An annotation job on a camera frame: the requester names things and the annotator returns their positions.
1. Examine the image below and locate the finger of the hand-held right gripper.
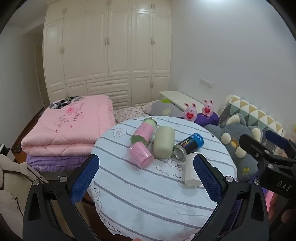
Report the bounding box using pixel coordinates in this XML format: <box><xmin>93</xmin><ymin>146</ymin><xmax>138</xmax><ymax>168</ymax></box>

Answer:
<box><xmin>265</xmin><ymin>130</ymin><xmax>296</xmax><ymax>161</ymax></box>
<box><xmin>239</xmin><ymin>134</ymin><xmax>278</xmax><ymax>168</ymax></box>

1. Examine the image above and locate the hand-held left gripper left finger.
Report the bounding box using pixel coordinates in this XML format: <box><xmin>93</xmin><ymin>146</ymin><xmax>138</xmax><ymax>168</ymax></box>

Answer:
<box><xmin>22</xmin><ymin>153</ymin><xmax>102</xmax><ymax>241</ymax></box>

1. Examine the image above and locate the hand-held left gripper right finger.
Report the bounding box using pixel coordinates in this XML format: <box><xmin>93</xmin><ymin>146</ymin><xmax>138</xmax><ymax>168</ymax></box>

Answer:
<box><xmin>193</xmin><ymin>153</ymin><xmax>270</xmax><ymax>241</ymax></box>

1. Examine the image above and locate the white paper cup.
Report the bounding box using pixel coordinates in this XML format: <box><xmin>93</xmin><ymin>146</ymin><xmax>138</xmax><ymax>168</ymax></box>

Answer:
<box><xmin>184</xmin><ymin>152</ymin><xmax>204</xmax><ymax>187</ymax></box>

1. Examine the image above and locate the cream cup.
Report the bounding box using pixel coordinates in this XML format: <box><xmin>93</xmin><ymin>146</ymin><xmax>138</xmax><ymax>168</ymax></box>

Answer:
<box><xmin>151</xmin><ymin>126</ymin><xmax>176</xmax><ymax>159</ymax></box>

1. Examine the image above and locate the pink cup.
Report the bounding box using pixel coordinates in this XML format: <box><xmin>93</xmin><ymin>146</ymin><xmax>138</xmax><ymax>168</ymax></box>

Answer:
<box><xmin>127</xmin><ymin>141</ymin><xmax>154</xmax><ymax>169</ymax></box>

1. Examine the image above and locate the grey plush toy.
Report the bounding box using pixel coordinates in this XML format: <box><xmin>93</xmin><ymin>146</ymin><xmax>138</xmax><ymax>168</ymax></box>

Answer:
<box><xmin>203</xmin><ymin>113</ymin><xmax>266</xmax><ymax>182</ymax></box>

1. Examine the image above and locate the triangle pattern pillow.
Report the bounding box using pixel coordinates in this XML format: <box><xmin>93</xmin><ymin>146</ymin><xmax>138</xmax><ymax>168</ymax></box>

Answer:
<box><xmin>218</xmin><ymin>95</ymin><xmax>284</xmax><ymax>138</ymax></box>

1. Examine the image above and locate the purple folded blanket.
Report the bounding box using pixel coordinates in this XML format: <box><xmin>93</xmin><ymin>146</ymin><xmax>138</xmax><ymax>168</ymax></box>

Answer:
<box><xmin>26</xmin><ymin>154</ymin><xmax>93</xmax><ymax>173</ymax></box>

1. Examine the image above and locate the blue and black can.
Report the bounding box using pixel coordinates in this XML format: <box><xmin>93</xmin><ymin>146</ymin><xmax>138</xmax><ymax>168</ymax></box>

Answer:
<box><xmin>173</xmin><ymin>133</ymin><xmax>204</xmax><ymax>161</ymax></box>

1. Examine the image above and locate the pink folded quilt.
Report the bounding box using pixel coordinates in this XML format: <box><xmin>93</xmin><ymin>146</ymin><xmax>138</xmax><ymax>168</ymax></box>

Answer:
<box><xmin>20</xmin><ymin>95</ymin><xmax>116</xmax><ymax>156</ymax></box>

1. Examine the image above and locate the purple cushion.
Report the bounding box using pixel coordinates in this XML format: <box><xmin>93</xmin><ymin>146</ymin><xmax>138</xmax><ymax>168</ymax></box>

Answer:
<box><xmin>194</xmin><ymin>112</ymin><xmax>220</xmax><ymax>127</ymax></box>

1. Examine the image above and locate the striped white tablecloth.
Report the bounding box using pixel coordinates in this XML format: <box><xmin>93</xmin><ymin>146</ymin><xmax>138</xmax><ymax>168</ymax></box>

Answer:
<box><xmin>87</xmin><ymin>115</ymin><xmax>238</xmax><ymax>241</ymax></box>

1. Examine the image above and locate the pink bunny toy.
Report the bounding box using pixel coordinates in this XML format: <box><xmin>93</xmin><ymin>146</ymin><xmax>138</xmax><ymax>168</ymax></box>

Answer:
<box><xmin>201</xmin><ymin>99</ymin><xmax>214</xmax><ymax>117</ymax></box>
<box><xmin>183</xmin><ymin>102</ymin><xmax>198</xmax><ymax>121</ymax></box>

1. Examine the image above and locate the pink and green can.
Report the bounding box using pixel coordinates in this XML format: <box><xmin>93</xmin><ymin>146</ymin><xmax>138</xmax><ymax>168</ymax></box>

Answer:
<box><xmin>130</xmin><ymin>117</ymin><xmax>158</xmax><ymax>147</ymax></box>

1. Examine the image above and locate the beige coat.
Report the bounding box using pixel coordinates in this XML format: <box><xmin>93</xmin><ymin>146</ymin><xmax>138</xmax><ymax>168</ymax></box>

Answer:
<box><xmin>0</xmin><ymin>154</ymin><xmax>31</xmax><ymax>230</ymax></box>

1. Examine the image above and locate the heart print bedsheet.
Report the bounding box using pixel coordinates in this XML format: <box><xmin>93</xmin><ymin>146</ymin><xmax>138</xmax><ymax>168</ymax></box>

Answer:
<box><xmin>113</xmin><ymin>100</ymin><xmax>162</xmax><ymax>124</ymax></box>

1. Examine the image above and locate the black and white patterned cloth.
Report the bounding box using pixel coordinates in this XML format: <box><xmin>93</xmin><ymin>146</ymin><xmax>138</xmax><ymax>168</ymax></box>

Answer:
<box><xmin>50</xmin><ymin>96</ymin><xmax>84</xmax><ymax>110</ymax></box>

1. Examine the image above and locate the grey and green pillow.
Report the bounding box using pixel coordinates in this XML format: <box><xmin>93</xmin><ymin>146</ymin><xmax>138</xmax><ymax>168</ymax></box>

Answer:
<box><xmin>144</xmin><ymin>98</ymin><xmax>185</xmax><ymax>118</ymax></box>

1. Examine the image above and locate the white wardrobe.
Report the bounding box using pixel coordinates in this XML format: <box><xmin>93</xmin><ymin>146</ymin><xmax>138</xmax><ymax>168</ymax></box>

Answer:
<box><xmin>43</xmin><ymin>0</ymin><xmax>173</xmax><ymax>109</ymax></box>

